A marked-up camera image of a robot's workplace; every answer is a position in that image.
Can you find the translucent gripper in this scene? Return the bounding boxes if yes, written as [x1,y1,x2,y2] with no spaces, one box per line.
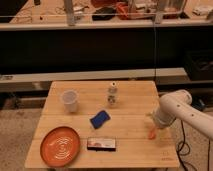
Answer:
[146,113,159,133]

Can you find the orange pepper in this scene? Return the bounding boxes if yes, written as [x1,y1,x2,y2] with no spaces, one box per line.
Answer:
[148,128,156,140]

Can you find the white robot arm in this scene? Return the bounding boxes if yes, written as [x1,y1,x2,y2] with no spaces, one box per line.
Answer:
[151,89,213,140]

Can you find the small white bottle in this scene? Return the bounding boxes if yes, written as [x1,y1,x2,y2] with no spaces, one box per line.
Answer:
[107,82,118,105]

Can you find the blue sponge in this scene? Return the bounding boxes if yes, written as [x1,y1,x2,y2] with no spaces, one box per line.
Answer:
[90,110,110,129]

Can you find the black storage bin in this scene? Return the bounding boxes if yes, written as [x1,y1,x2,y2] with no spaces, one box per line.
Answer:
[183,50,213,81]

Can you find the black and white box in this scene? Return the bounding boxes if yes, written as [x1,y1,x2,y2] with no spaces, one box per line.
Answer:
[87,137,116,151]

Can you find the wooden table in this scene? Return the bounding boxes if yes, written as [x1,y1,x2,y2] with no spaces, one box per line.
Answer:
[25,81,179,169]

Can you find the translucent plastic cup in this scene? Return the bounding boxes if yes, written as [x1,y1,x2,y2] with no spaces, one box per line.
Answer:
[60,90,78,113]

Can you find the orange plate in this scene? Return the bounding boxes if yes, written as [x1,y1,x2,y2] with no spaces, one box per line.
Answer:
[40,126,81,168]

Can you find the orange tool on shelf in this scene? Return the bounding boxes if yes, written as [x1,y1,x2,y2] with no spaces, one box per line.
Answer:
[116,2,139,20]

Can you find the black object on shelf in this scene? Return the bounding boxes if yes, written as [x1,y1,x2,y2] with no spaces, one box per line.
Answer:
[92,7,116,21]

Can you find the black cable on floor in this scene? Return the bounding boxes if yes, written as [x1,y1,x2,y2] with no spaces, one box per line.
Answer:
[175,119,199,171]

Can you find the thin vertical black cable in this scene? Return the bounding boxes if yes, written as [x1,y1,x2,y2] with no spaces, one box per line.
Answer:
[153,23,158,84]

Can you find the metal shelf post right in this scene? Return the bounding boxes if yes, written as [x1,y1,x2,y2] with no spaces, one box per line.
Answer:
[154,0,167,24]

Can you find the metal shelf post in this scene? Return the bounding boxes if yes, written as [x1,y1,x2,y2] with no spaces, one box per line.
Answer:
[154,0,167,24]
[64,0,75,26]

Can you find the metal shelf post left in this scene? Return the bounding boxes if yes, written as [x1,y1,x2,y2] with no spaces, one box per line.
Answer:
[64,0,75,26]

